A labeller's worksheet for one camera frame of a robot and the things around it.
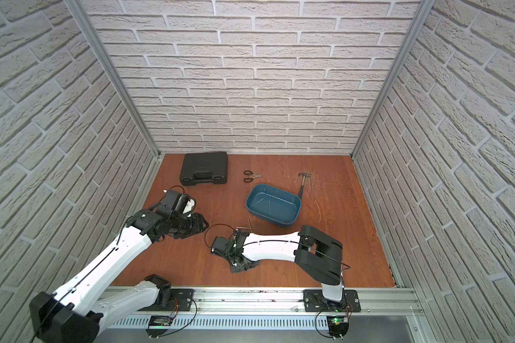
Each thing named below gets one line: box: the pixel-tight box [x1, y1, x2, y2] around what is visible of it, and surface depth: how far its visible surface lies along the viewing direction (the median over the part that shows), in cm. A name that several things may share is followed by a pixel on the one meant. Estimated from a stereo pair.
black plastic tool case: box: [179, 151, 229, 186], surface depth 108 cm
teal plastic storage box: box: [246, 182, 302, 228], surface depth 100 cm
